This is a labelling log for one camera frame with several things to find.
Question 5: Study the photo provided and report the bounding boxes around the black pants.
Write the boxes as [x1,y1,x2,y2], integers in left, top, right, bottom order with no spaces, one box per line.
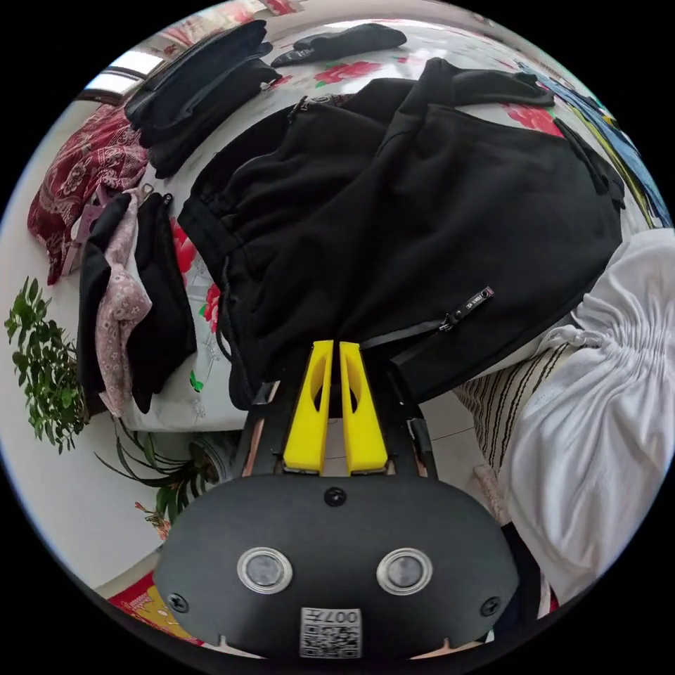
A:
[176,56,629,413]

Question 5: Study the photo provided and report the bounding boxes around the red patterned quilt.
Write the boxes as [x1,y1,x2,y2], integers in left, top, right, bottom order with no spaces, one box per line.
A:
[26,103,150,287]

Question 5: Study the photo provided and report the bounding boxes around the person's body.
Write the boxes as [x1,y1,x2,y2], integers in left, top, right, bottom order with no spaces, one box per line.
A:
[456,226,675,608]

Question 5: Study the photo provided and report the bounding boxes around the red floor mat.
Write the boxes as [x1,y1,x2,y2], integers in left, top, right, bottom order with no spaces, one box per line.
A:
[107,572,205,648]

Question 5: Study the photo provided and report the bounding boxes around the pile of black and pink clothes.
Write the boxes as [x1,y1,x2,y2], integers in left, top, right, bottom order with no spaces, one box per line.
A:
[76,185,199,418]

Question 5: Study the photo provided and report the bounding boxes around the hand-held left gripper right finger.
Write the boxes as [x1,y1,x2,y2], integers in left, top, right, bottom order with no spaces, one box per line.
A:
[339,341,390,474]

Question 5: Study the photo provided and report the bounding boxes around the bed with floral sheet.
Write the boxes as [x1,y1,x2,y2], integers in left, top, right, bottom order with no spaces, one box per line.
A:
[79,4,675,435]

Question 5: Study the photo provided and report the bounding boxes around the small black garment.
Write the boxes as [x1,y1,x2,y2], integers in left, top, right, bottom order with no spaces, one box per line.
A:
[270,22,408,68]

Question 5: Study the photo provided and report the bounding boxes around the green leafy plant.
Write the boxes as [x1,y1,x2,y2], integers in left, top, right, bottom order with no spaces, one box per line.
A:
[4,276,91,456]

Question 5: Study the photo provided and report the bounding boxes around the window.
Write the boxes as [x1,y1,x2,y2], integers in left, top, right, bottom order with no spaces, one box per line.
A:
[83,46,165,102]

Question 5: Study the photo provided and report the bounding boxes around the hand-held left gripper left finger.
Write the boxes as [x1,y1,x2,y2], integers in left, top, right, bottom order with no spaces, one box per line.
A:
[283,340,335,472]

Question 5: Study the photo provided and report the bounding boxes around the pile of blue clothes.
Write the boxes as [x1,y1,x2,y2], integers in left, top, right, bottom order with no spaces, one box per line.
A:
[515,56,674,229]

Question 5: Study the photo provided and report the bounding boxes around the pile of folded black clothes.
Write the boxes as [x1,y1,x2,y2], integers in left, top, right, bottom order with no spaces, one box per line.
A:
[123,20,284,179]

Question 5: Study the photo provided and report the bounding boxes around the long-leaved potted plant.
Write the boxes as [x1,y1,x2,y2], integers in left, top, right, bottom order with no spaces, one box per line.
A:
[94,420,239,540]

